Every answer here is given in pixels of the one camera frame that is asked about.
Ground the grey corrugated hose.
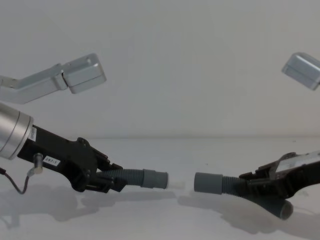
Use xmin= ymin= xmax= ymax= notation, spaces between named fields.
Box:
xmin=96 ymin=167 xmax=168 ymax=191
xmin=193 ymin=172 xmax=294 ymax=221

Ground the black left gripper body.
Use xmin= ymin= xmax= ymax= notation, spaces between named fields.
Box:
xmin=16 ymin=124 xmax=98 ymax=193

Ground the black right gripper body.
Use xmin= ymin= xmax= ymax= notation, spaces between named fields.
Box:
xmin=269 ymin=151 xmax=320 ymax=200

